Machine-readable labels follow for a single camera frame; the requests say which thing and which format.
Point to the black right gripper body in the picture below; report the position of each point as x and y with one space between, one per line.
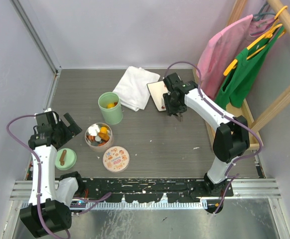
176 107

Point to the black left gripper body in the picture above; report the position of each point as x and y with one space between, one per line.
64 132

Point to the brown sausage slice piece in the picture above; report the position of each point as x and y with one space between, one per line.
91 138

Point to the round silver tin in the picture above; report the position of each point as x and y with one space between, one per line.
93 144

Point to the yellow corn cob piece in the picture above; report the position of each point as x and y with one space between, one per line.
103 130

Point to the orange crinkled food piece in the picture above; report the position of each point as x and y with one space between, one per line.
104 136

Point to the tall green canister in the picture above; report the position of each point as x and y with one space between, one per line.
113 115

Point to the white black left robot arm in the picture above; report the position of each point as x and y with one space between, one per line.
48 209

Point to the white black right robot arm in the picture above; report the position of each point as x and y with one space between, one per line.
231 133

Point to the white square plate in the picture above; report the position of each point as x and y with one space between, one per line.
156 90

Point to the green canister lid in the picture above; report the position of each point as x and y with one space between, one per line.
65 159

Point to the white folded cloth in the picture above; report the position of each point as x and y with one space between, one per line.
132 88

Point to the round bakery tin lid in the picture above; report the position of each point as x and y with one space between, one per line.
116 159

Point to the green shirt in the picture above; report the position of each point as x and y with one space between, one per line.
239 81

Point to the yellow hanger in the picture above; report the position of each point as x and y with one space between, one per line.
266 35

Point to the wooden clothes rack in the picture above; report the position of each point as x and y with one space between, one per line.
272 80

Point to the grey hanger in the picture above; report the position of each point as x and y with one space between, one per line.
260 17

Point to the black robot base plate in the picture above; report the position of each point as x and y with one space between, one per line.
145 190

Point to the aluminium rail frame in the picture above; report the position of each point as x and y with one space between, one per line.
243 189

